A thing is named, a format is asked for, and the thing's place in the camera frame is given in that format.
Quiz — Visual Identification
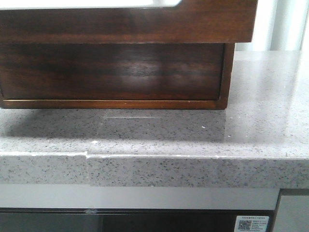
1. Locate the grey cabinet door panel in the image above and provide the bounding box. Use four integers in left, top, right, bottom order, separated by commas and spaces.
273, 189, 309, 232

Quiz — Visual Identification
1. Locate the white QR code label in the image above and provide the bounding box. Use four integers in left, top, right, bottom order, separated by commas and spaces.
234, 216, 269, 232

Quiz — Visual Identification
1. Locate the dark wooden drawer cabinet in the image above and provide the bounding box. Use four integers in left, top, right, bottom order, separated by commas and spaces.
0, 43, 235, 109

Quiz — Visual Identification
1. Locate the black appliance under counter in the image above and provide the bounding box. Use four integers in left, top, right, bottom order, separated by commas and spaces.
0, 208, 274, 232

